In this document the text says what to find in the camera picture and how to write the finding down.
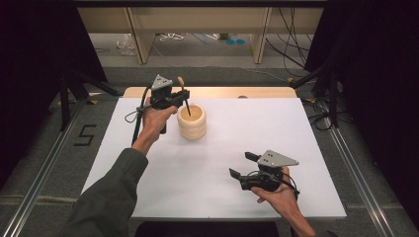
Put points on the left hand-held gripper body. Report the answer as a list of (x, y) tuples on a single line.
[(160, 95)]

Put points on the blue disc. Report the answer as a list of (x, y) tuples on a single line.
[(231, 41), (240, 41)]

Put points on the small green box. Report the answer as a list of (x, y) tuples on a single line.
[(224, 36)]

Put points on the cream ribbed holder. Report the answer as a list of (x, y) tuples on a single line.
[(192, 128)]

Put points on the aluminium floor rail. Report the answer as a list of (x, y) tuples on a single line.
[(362, 184), (39, 177)]

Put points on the black curtain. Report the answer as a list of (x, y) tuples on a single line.
[(36, 65), (372, 82)]

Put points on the beige wooden shelf unit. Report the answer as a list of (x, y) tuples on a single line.
[(197, 19)]

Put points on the person's right hand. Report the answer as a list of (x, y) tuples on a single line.
[(280, 197)]

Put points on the person's left hand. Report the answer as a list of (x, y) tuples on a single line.
[(154, 123)]

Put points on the black metal stand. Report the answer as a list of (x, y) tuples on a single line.
[(324, 92), (70, 98)]

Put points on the clear plastic bag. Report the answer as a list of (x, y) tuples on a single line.
[(126, 44)]

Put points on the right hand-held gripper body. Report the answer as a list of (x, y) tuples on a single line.
[(267, 174)]

